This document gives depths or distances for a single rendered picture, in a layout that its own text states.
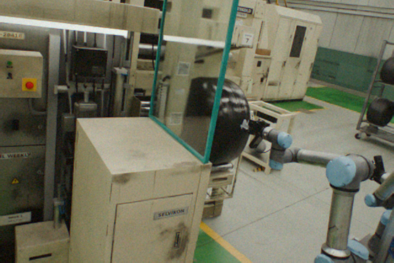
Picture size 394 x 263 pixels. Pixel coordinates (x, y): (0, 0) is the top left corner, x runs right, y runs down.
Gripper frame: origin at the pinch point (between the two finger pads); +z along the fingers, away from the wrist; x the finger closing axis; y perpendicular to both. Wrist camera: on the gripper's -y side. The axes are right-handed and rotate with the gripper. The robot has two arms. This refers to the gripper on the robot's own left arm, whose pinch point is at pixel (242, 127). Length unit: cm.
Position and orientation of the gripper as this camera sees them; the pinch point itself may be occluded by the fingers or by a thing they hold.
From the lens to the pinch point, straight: 195.6
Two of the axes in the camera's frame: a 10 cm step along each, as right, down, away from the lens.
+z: -5.0, -2.3, 8.3
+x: -8.6, 0.1, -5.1
